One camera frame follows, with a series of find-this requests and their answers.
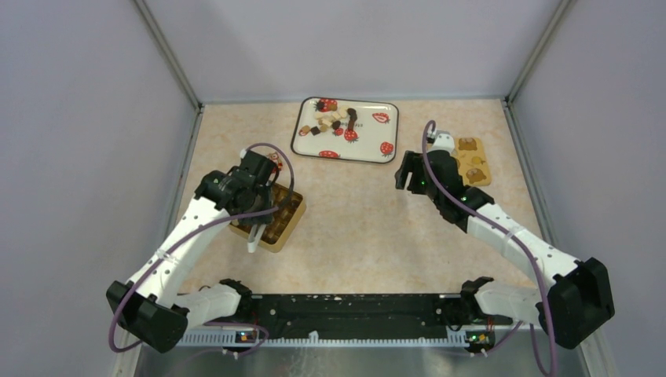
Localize metal tongs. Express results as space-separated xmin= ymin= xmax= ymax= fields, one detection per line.
xmin=247 ymin=224 xmax=266 ymax=254

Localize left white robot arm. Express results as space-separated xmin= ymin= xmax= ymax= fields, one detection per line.
xmin=106 ymin=150 xmax=279 ymax=353

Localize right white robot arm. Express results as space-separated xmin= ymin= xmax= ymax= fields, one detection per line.
xmin=395 ymin=131 xmax=616 ymax=350

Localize gold chocolate box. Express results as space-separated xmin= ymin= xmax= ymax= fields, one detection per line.
xmin=229 ymin=183 xmax=306 ymax=253

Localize wooden animal puzzle board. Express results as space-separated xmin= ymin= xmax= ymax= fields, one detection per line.
xmin=452 ymin=137 xmax=492 ymax=187

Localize strawberry pattern tray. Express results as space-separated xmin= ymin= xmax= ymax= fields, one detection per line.
xmin=291 ymin=97 xmax=399 ymax=164

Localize pile of chocolates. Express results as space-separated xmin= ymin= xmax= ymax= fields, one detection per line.
xmin=297 ymin=98 xmax=358 ymax=143

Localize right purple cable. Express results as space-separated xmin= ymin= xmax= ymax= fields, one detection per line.
xmin=421 ymin=120 xmax=560 ymax=377

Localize purple cable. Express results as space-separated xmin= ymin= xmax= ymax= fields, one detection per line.
xmin=108 ymin=143 xmax=295 ymax=359
xmin=421 ymin=120 xmax=560 ymax=377

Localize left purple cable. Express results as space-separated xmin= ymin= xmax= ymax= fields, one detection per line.
xmin=108 ymin=143 xmax=295 ymax=359

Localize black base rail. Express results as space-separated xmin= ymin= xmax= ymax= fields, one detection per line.
xmin=203 ymin=292 xmax=514 ymax=342

